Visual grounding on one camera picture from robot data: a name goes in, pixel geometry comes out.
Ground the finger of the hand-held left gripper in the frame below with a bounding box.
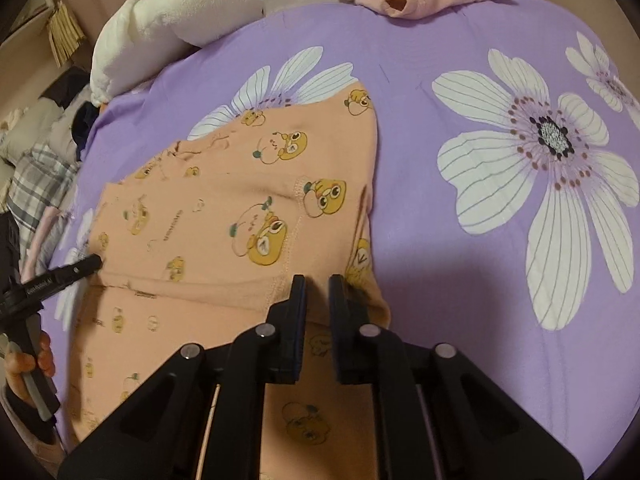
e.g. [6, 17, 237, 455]
[21, 255, 105, 306]

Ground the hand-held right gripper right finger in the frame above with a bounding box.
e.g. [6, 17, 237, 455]
[328, 274, 586, 480]

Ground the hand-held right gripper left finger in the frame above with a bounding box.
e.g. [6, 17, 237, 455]
[57, 274, 307, 480]

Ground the orange cartoon print garment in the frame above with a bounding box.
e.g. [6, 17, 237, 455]
[65, 77, 391, 480]

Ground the person's left forearm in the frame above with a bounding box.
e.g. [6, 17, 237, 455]
[0, 387, 63, 461]

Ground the person's left hand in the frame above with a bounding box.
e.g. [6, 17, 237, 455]
[0, 332, 57, 413]

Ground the light pink cloth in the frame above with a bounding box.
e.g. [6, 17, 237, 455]
[20, 210, 76, 281]

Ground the grey plaid cloth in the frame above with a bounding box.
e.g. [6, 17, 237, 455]
[5, 142, 81, 248]

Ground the purple floral bed sheet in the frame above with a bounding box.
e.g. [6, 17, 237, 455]
[52, 0, 640, 480]

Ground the navy cloth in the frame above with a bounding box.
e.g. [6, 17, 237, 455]
[70, 100, 106, 153]

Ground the black cloth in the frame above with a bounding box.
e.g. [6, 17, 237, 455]
[42, 66, 93, 106]

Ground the white plush toy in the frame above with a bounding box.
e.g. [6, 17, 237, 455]
[90, 0, 266, 106]

